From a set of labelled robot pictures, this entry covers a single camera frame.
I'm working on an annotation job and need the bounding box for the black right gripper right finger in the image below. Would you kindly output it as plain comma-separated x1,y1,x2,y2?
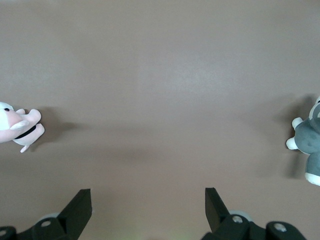
201,187,307,240

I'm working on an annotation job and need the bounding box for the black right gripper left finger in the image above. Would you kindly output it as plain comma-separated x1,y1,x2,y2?
0,188,93,240

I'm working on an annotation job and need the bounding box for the pale pink dog plush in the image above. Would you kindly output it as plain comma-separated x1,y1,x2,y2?
0,101,45,153

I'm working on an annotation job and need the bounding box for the grey white husky plush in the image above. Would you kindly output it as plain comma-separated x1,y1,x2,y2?
285,94,320,186

